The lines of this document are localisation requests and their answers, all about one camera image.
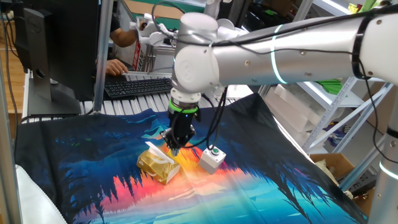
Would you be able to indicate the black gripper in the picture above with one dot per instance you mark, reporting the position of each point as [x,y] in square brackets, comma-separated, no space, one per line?
[182,130]

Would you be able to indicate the white napkin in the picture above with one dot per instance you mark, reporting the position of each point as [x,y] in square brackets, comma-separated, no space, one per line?
[155,149]

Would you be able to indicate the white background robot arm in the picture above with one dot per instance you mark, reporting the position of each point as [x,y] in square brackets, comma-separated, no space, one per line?
[213,7]

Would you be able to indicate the bare person forearm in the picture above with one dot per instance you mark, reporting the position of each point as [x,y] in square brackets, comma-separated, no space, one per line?
[124,39]

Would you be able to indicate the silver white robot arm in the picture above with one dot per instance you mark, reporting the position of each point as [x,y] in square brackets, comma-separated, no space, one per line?
[280,56]

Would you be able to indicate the bare person hand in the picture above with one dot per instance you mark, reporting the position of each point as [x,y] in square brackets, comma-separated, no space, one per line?
[116,67]

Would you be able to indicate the gold tissue pack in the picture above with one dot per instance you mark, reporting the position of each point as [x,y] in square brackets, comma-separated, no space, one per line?
[152,166]

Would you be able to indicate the white box with green button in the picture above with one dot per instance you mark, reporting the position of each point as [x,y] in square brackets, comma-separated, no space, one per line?
[211,163]

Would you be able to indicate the black keyboard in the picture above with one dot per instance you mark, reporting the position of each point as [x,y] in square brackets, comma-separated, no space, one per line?
[136,87]

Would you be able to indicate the colourful forest print cloth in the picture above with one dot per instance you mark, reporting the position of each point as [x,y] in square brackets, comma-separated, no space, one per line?
[93,155]

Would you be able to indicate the white box with red side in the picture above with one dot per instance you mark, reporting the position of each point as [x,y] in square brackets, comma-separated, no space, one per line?
[136,56]

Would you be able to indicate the white plastic device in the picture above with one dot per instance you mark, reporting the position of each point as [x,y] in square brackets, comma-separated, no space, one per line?
[157,39]

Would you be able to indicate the white foam blocks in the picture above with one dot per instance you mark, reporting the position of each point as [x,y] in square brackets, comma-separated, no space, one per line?
[289,109]

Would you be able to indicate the white round plastic shell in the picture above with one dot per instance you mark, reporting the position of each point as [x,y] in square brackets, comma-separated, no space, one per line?
[230,29]

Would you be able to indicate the brown cardboard sheet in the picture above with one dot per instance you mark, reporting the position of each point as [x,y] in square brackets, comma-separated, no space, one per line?
[146,7]

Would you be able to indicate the black computer monitor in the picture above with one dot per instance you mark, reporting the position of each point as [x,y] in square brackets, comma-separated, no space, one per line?
[68,46]

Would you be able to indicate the white stitched chair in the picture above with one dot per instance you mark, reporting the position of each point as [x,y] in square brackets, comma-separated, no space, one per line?
[34,199]

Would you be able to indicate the brown cardboard box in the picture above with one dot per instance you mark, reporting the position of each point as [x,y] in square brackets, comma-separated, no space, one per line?
[335,161]

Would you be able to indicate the green plastic item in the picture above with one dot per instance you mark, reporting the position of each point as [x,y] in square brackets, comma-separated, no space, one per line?
[331,87]

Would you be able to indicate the white metal shelf rack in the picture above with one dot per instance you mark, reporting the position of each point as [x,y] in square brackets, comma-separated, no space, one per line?
[351,101]

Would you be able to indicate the bluish aluminium beam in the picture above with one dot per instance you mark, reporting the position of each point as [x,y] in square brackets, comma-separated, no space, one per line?
[360,165]

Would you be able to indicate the black flat device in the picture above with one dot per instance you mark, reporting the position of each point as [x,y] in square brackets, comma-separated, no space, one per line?
[363,182]

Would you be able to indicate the silver aluminium post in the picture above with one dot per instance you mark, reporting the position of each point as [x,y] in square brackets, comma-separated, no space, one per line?
[104,46]
[7,171]

